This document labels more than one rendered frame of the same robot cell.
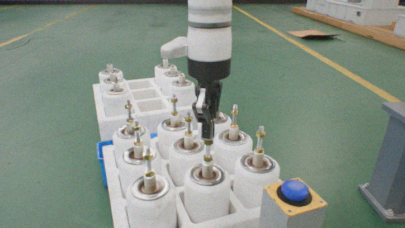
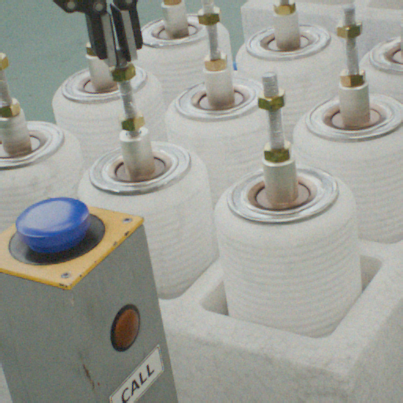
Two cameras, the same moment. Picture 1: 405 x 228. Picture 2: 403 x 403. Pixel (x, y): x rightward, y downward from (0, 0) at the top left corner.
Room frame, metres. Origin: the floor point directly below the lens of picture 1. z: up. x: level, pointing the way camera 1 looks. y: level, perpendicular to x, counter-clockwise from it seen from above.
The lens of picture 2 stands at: (0.16, -0.61, 0.61)
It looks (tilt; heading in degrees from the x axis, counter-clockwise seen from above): 30 degrees down; 56
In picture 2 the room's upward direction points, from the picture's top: 9 degrees counter-clockwise
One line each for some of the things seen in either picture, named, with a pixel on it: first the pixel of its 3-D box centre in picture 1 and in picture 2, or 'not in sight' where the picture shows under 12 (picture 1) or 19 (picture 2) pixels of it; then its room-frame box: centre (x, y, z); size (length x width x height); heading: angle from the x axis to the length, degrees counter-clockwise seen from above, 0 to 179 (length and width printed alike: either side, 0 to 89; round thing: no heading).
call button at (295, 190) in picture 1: (294, 191); (55, 229); (0.37, -0.15, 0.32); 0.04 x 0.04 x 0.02
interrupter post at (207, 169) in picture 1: (207, 168); (137, 153); (0.50, -0.02, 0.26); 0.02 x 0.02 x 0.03
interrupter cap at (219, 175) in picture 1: (207, 174); (140, 168); (0.50, -0.02, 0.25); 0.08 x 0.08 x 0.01
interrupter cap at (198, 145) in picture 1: (188, 145); (221, 100); (0.61, 0.02, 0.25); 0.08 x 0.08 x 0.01
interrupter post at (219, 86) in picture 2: (188, 141); (219, 85); (0.61, 0.02, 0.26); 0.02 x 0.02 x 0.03
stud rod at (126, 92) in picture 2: (207, 150); (127, 97); (0.50, -0.02, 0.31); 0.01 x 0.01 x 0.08; 69
